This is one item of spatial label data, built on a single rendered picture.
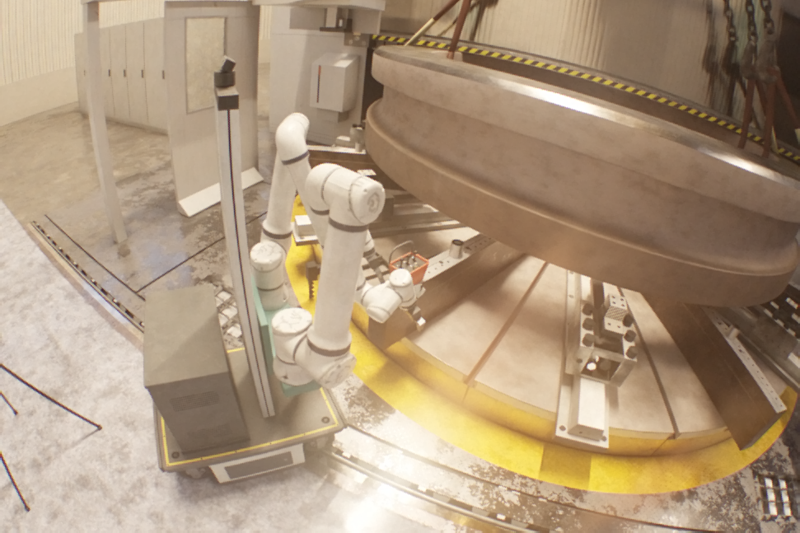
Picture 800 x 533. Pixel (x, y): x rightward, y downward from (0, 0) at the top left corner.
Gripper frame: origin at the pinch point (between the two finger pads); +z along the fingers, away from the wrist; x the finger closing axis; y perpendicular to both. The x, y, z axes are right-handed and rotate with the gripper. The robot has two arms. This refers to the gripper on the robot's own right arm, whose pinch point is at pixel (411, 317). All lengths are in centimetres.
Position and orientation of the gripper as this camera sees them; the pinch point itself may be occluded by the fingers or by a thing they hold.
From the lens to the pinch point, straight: 179.7
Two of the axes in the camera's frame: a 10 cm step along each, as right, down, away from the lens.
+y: -8.0, 5.3, -2.9
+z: 1.6, 6.5, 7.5
